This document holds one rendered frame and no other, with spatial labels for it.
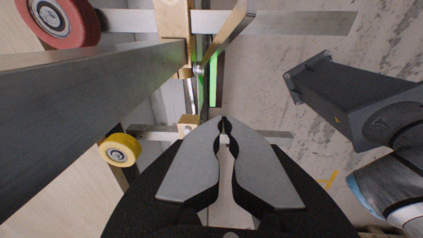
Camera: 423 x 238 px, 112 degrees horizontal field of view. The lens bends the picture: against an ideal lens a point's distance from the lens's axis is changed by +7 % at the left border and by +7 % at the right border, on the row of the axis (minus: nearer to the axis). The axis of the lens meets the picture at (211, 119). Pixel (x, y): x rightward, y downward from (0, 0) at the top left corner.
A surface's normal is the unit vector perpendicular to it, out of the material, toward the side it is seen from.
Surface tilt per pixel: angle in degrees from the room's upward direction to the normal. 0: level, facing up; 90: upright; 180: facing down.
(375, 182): 89
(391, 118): 70
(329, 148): 0
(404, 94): 0
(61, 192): 0
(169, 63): 90
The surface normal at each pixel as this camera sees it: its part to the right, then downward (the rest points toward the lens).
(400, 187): -0.55, -0.74
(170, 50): 1.00, 0.04
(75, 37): -0.06, 0.52
